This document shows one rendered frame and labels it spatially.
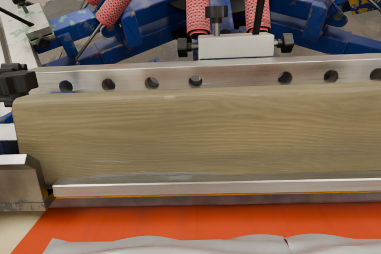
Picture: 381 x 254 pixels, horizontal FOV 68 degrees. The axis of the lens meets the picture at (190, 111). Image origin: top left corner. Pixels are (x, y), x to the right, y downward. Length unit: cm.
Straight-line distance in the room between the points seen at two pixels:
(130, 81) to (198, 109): 25
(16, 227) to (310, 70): 41
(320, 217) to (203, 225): 10
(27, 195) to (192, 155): 13
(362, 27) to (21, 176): 269
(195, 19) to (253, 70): 21
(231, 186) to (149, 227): 8
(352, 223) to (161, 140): 17
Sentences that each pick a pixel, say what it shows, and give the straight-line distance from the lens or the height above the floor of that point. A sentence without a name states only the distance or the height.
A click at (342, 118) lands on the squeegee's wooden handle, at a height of 129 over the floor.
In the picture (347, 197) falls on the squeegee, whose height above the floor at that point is 123.
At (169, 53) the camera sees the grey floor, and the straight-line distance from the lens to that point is 230.
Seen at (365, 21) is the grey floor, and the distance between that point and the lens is 287.
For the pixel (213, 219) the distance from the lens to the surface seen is 26.
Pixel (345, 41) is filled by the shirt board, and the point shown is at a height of 93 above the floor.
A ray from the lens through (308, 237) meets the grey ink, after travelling 25.
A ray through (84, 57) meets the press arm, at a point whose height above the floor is 92.
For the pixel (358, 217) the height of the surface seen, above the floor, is 122.
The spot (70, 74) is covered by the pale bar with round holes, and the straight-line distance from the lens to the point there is 48.
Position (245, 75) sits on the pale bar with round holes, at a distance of 44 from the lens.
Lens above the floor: 146
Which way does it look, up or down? 51 degrees down
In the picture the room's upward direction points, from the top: 5 degrees counter-clockwise
